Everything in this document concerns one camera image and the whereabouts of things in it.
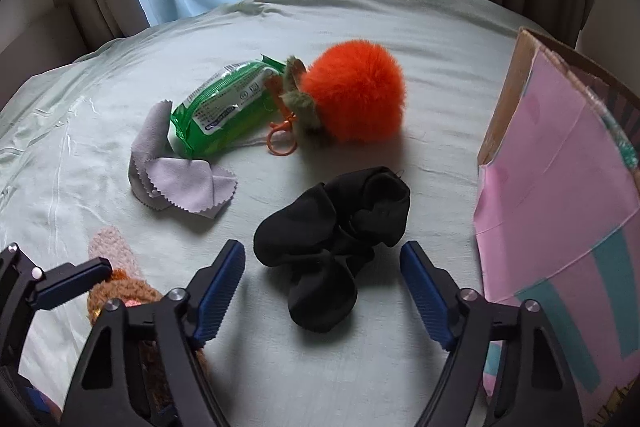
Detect orange fluffy pompom keychain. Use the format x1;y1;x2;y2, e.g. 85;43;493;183
266;39;407;156

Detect grey lens cleaning cloth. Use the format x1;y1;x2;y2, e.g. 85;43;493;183
129;101;238;220

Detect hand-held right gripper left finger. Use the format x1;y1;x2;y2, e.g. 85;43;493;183
59;239;247;427

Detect pink cardboard box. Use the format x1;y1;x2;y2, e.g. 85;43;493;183
472;27;640;427

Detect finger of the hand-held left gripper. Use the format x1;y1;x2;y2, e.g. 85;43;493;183
0;244;113;370

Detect light green bed sheet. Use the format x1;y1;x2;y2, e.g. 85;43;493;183
0;0;640;427

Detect brown crocheted plush toy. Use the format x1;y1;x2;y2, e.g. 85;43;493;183
86;227;211;427

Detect black fabric scrunchie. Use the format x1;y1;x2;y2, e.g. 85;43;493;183
253;166;412;334

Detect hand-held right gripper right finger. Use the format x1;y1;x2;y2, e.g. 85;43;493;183
400;241;585;427

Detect green wet wipes packet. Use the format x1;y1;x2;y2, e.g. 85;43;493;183
170;54;288;160

